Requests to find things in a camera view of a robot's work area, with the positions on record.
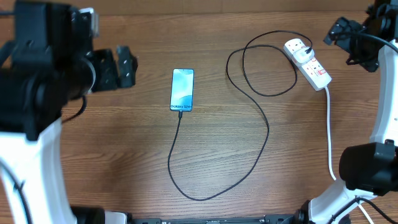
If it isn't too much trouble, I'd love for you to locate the black USB charging cable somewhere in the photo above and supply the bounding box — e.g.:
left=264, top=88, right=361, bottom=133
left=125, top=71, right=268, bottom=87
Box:
left=167, top=30, right=313, bottom=202

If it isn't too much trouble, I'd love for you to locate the blue Galaxy smartphone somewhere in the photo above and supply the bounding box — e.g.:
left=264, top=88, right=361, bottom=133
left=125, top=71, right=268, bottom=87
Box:
left=170, top=68, right=195, bottom=111

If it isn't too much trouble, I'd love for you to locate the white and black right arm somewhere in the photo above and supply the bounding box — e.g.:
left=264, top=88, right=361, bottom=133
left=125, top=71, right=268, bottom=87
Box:
left=284, top=0, right=397, bottom=223

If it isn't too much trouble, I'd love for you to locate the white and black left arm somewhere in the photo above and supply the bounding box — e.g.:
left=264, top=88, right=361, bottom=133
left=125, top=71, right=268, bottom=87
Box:
left=1, top=1, right=137, bottom=223

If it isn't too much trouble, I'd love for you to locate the white charger plug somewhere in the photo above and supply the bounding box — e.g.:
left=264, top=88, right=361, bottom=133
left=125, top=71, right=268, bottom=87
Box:
left=293, top=47, right=315, bottom=64

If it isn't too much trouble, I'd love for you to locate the white power strip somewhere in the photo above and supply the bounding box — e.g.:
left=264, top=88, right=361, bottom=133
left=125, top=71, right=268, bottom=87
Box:
left=284, top=39, right=332, bottom=91

